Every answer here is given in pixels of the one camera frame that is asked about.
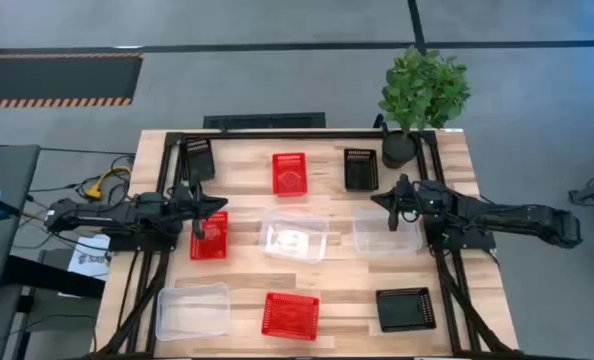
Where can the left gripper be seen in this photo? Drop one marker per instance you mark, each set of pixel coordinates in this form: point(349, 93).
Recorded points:
point(189, 210)

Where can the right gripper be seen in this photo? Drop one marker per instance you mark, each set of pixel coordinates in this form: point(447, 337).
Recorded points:
point(401, 200)

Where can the black slotted plastic basket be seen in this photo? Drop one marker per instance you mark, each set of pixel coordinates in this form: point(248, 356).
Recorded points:
point(405, 310)
point(361, 172)
point(199, 162)

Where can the clear plastic bin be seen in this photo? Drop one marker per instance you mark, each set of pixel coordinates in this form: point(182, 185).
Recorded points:
point(192, 312)
point(387, 237)
point(293, 235)

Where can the red slotted plastic basket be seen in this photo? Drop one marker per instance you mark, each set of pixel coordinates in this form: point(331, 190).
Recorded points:
point(290, 316)
point(289, 175)
point(217, 245)

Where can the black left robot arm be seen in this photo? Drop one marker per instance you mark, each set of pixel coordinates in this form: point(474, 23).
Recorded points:
point(102, 215)

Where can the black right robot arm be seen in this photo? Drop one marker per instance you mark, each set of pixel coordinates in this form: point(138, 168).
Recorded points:
point(517, 217)

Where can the black plant pot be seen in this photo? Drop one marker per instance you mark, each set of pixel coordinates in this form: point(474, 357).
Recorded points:
point(399, 150)

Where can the black floor grate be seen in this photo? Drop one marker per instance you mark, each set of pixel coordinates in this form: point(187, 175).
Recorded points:
point(264, 121)

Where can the green leafy plant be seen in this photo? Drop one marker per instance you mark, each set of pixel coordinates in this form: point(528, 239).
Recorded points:
point(422, 90)

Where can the white printed paper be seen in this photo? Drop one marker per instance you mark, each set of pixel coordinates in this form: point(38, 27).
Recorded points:
point(89, 260)

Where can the black desk base bar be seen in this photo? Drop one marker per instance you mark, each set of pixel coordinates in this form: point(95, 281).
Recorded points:
point(52, 277)

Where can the hazard-striped black floor mat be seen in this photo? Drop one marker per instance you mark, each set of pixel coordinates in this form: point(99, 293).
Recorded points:
point(52, 80)

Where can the dark grey desk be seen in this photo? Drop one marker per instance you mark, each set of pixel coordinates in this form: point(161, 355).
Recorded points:
point(7, 170)

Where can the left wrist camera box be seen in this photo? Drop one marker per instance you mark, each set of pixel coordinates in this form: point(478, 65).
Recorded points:
point(184, 192)

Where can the black aluminium table frame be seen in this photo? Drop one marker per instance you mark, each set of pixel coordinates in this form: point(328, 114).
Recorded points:
point(302, 135)

